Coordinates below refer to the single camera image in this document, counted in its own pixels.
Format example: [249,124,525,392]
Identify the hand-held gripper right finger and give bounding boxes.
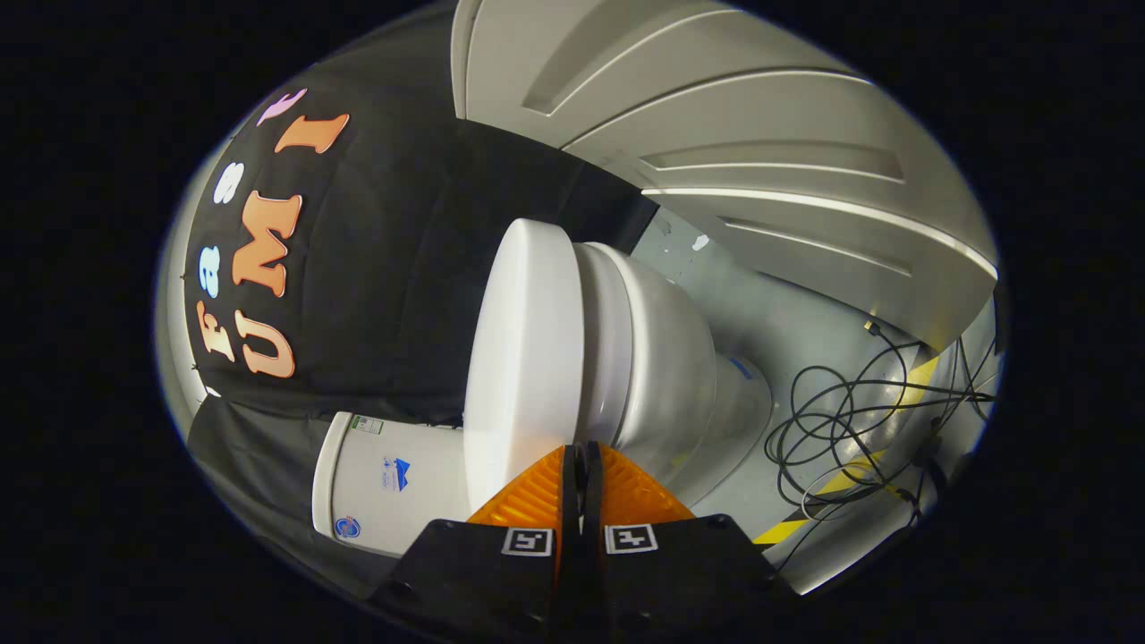
[581,441,799,644]

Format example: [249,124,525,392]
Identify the white toilet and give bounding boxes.
[310,240,776,558]

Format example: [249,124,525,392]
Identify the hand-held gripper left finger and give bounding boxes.
[365,443,584,644]

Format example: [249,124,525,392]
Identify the black cables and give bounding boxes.
[763,320,999,575]

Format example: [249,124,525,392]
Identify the yellow black floor tape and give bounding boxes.
[751,353,942,547]

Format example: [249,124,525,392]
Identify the white toilet lid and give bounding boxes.
[462,218,589,518]

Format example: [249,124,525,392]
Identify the black backdrop cloth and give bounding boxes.
[182,64,660,596]

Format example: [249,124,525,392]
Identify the white cabinet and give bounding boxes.
[450,0,1000,352]

